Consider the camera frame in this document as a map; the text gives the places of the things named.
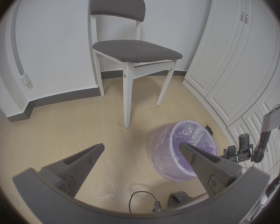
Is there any white trash bin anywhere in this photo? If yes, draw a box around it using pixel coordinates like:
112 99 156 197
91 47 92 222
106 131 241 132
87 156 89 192
154 121 218 183

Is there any purple plastic bag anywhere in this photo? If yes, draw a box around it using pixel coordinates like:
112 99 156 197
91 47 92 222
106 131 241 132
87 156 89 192
149 120 219 183

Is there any white wall socket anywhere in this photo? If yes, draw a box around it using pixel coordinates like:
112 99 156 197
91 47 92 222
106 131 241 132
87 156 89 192
19 73 34 87

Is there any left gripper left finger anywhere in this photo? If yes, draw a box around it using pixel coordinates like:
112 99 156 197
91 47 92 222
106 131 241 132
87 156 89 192
38 143 105 199

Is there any white chair with grey seat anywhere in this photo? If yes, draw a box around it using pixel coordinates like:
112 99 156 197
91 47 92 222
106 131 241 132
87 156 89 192
90 0 183 128

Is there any white wardrobe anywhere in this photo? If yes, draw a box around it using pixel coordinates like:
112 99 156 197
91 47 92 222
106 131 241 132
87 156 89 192
183 0 280 172

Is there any black plastic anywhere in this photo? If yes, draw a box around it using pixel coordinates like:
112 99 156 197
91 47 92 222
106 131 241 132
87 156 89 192
204 124 215 137

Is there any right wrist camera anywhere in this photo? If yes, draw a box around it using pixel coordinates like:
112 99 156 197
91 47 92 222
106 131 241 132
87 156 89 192
223 146 239 163

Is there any black cable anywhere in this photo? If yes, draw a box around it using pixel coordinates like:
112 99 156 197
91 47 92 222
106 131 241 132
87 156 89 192
128 191 163 214

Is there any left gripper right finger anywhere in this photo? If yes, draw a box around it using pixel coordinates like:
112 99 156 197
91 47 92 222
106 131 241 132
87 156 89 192
179 142 243 198

